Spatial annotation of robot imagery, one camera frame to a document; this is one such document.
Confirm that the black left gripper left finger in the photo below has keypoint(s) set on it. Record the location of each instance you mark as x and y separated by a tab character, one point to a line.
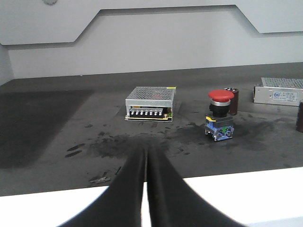
120	204

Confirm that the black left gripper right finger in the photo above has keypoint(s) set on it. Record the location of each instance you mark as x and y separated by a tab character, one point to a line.
172	202

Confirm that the red mushroom push button switch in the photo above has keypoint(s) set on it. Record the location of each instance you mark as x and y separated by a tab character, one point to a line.
219	123

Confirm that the metal mesh power supply left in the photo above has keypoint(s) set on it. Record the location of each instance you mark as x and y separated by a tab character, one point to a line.
150	104

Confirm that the metal mesh power supply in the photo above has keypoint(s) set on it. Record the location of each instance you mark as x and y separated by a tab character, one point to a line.
279	91
150	104

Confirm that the dark red capacitor left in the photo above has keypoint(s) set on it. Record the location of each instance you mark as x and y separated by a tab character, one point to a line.
233	108

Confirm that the dark red capacitor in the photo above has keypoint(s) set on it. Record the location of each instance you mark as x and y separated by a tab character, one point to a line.
299	122
233	108

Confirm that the dark red capacitor right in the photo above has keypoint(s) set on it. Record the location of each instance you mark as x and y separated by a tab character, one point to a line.
299	122

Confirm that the metal mesh power supply right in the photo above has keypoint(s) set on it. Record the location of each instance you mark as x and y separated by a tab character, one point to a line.
279	91

